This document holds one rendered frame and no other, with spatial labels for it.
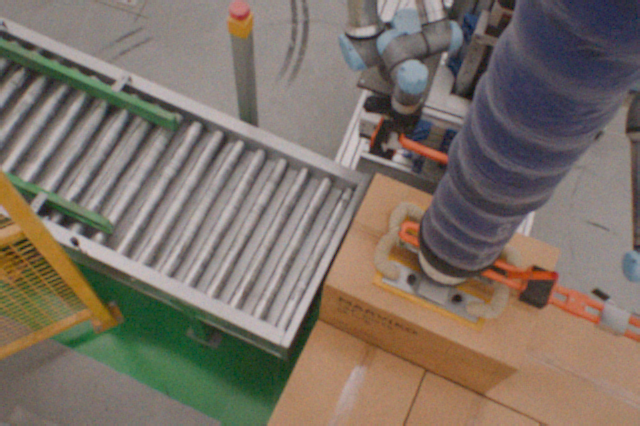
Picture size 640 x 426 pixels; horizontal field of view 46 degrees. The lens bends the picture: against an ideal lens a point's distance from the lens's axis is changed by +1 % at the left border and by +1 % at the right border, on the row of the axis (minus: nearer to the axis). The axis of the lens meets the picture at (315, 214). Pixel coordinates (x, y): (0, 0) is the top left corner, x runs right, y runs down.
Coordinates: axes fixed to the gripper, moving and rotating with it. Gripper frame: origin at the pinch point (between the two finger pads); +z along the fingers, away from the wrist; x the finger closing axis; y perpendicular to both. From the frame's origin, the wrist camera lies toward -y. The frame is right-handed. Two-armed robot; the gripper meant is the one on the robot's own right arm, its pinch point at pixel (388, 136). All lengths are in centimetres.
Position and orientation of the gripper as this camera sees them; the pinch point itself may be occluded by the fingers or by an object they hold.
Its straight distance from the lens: 225.8
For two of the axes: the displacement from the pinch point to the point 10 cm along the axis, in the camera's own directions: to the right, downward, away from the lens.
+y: 9.1, 4.0, -1.3
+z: -0.4, 4.0, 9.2
